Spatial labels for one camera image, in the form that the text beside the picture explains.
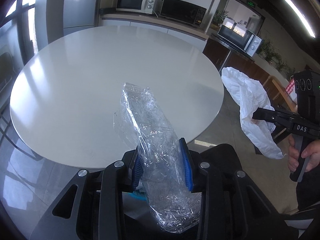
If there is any white plastic bag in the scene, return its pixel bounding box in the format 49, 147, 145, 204
221, 67, 284, 160

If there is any white microwave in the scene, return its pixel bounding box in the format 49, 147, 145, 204
116, 0, 156, 15
217, 17, 262, 56

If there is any silver refrigerator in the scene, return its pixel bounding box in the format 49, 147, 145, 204
63, 0, 97, 36

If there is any wooden chair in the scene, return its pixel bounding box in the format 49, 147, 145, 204
263, 75, 297, 112

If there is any person's right leg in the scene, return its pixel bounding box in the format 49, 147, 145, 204
200, 144, 242, 176

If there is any black microwave oven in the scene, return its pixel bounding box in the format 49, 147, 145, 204
159, 0, 207, 27

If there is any person's right hand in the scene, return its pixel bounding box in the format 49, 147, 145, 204
287, 135, 320, 172

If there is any round white table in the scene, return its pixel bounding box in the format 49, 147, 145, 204
10, 26, 224, 168

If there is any clear plastic wrapper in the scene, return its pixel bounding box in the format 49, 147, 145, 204
114, 83, 201, 233

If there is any blue plastic trash basket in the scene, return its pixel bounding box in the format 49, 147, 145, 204
130, 190, 147, 202

